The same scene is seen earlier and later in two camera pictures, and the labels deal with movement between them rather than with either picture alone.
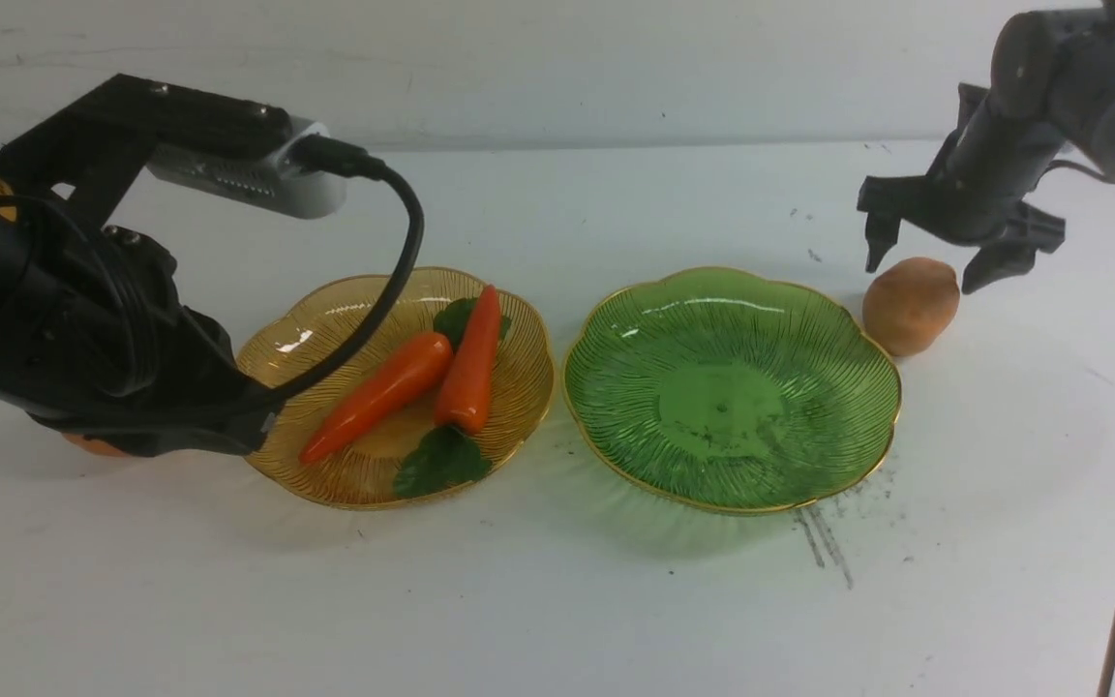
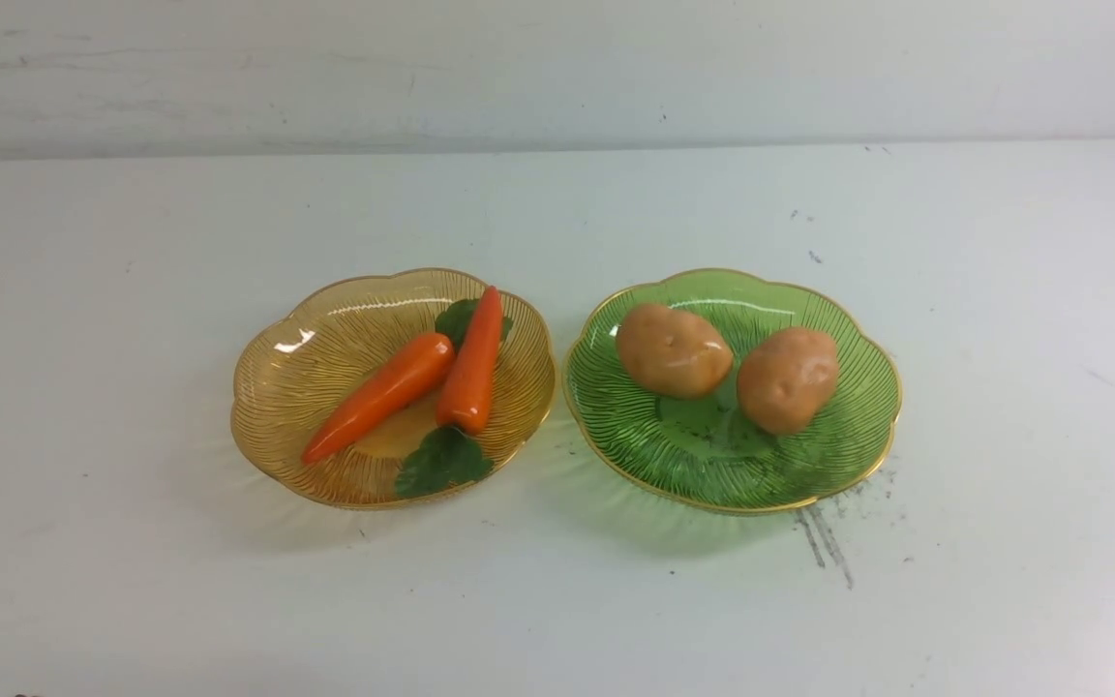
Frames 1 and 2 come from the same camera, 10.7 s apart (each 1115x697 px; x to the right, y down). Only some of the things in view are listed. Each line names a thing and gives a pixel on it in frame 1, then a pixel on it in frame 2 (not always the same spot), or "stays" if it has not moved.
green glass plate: x=723 y=390 stays
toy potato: x=95 y=446 -> x=674 y=354
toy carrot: x=408 y=370 stays
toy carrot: x=462 y=402 stays
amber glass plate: x=315 y=321 stays
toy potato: x=909 y=306 -> x=787 y=378
